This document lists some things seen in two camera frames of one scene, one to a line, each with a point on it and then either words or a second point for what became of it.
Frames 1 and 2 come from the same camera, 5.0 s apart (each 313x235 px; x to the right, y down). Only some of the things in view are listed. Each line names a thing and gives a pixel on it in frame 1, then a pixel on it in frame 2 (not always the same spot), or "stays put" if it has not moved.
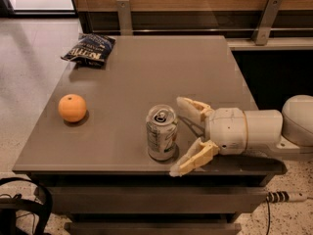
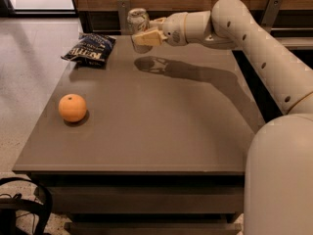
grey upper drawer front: [156, 199] stays put
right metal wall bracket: [262, 30] stays put
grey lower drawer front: [153, 228] stays put
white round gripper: [227, 128] → [174, 28]
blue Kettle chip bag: [90, 52] stays put
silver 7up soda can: [161, 132] → [138, 20]
